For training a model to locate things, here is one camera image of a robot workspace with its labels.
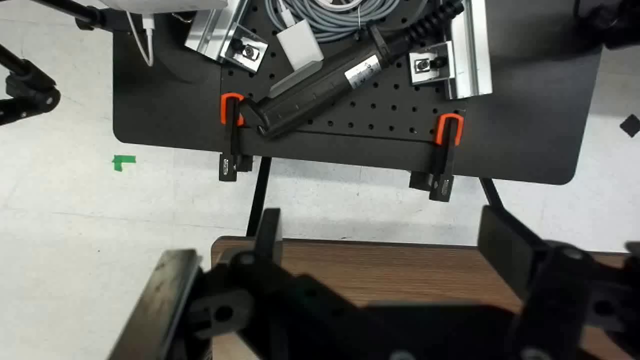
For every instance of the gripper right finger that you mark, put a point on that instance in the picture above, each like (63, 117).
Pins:
(560, 290)

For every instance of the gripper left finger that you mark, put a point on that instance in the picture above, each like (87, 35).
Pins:
(170, 295)

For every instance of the green tape mark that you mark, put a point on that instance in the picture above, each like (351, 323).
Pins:
(120, 162)

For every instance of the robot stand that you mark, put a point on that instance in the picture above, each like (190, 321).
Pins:
(525, 125)

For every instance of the orange and black clamp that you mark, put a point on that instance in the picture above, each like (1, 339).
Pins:
(445, 160)
(231, 135)

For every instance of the black tape mark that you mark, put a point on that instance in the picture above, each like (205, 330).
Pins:
(631, 126)

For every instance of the white power adapter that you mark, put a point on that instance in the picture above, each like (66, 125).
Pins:
(300, 45)

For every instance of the aluminium profile rail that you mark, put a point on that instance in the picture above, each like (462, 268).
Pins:
(212, 30)
(470, 50)

